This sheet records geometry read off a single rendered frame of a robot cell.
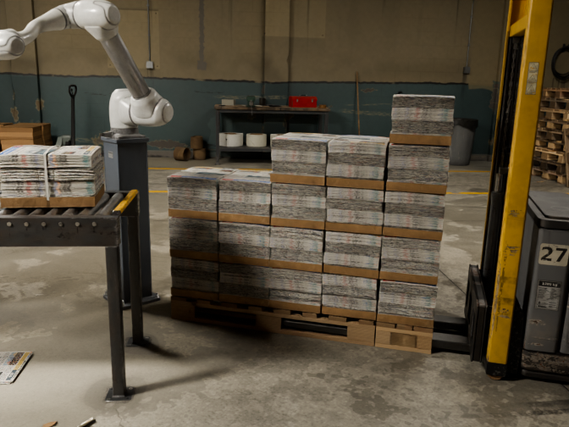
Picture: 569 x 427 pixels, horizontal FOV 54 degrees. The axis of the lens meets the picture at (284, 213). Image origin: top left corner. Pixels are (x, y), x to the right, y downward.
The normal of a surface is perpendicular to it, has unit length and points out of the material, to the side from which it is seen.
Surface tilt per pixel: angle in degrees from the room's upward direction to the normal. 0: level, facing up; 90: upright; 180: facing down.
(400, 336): 90
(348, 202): 90
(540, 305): 90
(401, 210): 90
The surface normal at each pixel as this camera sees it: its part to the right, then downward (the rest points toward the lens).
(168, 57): 0.09, 0.24
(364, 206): -0.25, 0.22
